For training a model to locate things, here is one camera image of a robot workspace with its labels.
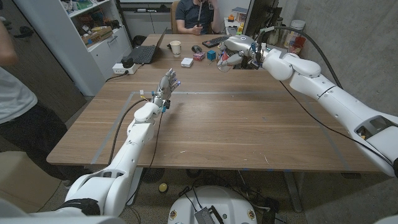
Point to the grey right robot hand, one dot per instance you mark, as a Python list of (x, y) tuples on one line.
[(242, 45)]

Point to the person's gloved hand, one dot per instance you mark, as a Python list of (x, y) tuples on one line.
[(5, 23)]

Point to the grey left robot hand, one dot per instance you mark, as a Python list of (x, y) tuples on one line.
[(164, 90)]

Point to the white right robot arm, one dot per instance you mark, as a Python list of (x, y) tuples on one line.
[(342, 102)]

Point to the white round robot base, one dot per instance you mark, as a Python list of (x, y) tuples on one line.
[(217, 199)]

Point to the standing person's bare forearm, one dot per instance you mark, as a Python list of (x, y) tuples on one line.
[(6, 46)]

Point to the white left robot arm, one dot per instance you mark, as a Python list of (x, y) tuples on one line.
[(136, 137)]

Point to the yellow bottle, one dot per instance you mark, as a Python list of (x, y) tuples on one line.
[(240, 29)]

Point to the black keyboard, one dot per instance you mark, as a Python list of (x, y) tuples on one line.
[(214, 41)]

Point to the small orange toy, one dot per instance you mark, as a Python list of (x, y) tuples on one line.
[(230, 18)]

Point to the black computer monitor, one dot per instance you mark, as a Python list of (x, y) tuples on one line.
[(256, 15)]

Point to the blue cube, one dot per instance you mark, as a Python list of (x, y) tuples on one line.
[(211, 55)]

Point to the dark metal bottle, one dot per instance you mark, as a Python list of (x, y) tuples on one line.
[(275, 35)]

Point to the small white flat box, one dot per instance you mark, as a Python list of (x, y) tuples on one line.
[(186, 62)]

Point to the black laptop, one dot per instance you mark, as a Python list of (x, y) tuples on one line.
[(143, 54)]

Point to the white paper cup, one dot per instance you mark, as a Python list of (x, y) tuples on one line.
[(175, 48)]

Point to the small red patterned box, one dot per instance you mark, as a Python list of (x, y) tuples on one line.
[(199, 56)]

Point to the dark computer mouse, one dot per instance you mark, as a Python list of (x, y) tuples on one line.
[(196, 48)]

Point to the black power adapter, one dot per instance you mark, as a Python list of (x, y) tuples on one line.
[(127, 62)]

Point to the white power strip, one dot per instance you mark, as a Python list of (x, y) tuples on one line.
[(119, 69)]

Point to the black backpack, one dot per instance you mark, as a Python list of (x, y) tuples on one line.
[(139, 41)]

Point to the tall white canister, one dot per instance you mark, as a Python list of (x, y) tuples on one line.
[(297, 26)]

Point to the seated person in dark shirt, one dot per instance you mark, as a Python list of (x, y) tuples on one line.
[(189, 15)]

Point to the white shelf cabinet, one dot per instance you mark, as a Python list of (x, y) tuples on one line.
[(71, 56)]

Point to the brown office chair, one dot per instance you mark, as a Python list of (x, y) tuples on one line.
[(174, 17)]

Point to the standing person in grey shirt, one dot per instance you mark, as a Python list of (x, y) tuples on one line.
[(12, 99)]

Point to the black round floor disc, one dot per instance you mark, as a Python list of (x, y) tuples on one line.
[(154, 175)]

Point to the cardboard box on shelf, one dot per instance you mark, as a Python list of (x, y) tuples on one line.
[(98, 35)]

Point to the white table leg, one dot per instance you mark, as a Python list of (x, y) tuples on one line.
[(136, 183)]

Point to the yellow ball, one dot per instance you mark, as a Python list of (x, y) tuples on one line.
[(163, 188)]

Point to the grey table leg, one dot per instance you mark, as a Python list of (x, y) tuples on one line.
[(292, 189)]

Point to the beige box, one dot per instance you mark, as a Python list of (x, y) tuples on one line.
[(18, 180)]

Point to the white robot torso edge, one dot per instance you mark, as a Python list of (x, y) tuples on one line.
[(62, 221)]

